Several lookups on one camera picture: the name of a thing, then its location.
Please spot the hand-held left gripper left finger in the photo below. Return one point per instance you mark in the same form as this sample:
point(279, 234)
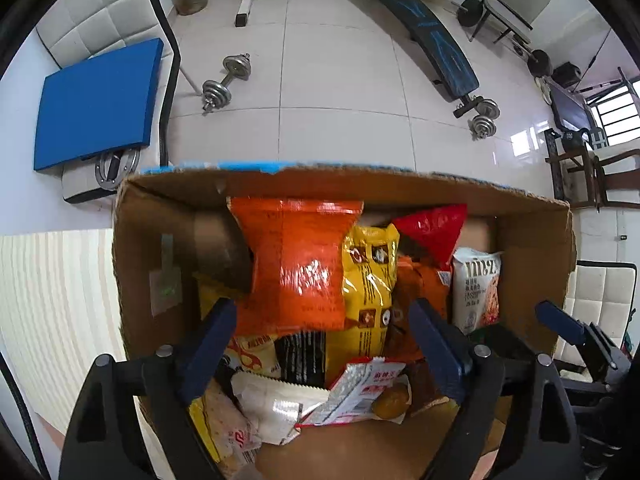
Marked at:
point(210, 345)

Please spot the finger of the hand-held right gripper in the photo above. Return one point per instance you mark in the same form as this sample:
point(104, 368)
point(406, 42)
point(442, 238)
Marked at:
point(557, 317)

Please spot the small orange snack bag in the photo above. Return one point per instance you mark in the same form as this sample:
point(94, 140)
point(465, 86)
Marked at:
point(422, 280)

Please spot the black monitor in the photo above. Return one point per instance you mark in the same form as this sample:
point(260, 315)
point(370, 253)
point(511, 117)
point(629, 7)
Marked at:
point(570, 107)

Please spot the yellow white snack packet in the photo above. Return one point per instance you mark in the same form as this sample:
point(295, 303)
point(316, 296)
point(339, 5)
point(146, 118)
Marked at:
point(225, 430)

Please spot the brown snack packet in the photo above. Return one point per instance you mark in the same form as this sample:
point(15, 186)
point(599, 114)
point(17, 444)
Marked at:
point(427, 390)

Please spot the black speaker box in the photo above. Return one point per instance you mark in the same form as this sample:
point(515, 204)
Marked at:
point(567, 75)

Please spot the large orange snack bag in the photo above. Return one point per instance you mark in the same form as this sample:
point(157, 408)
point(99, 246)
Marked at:
point(295, 265)

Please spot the dark wooden chair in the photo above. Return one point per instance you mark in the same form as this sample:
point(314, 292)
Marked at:
point(580, 170)

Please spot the brown cardboard box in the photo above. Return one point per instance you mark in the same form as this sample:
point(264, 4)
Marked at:
point(145, 220)

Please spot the black snack packet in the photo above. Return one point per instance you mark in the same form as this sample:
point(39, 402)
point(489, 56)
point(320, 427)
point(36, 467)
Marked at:
point(300, 357)

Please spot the white ribbed mat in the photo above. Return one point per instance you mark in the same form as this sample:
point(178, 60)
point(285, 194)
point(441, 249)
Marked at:
point(55, 290)

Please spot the red scissors print packet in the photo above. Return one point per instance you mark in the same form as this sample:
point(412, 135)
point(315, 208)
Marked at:
point(252, 355)

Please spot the dark blue sit-up bench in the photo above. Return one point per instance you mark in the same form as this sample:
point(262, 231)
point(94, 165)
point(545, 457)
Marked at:
point(430, 35)

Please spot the red white bread packet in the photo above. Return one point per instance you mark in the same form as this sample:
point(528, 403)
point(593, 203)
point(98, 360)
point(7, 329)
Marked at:
point(350, 390)

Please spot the black barbell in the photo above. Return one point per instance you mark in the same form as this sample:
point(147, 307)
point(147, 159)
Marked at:
point(470, 10)

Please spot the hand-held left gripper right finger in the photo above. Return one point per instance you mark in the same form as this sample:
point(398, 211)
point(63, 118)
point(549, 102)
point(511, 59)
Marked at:
point(440, 350)

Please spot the blue foam pad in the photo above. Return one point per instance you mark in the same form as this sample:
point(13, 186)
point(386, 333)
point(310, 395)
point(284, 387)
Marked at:
point(97, 105)

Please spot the yellow and black snack bag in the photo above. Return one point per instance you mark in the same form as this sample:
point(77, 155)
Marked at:
point(367, 285)

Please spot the white zigzag edge packet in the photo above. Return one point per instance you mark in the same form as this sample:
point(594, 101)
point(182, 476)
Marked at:
point(272, 405)

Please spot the white quilted chair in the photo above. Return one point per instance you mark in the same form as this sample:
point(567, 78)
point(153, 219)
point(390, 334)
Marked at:
point(100, 5)
point(600, 290)

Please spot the chrome dumbbell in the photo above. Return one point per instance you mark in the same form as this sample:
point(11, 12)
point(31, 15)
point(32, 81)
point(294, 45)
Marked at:
point(225, 82)
point(485, 117)

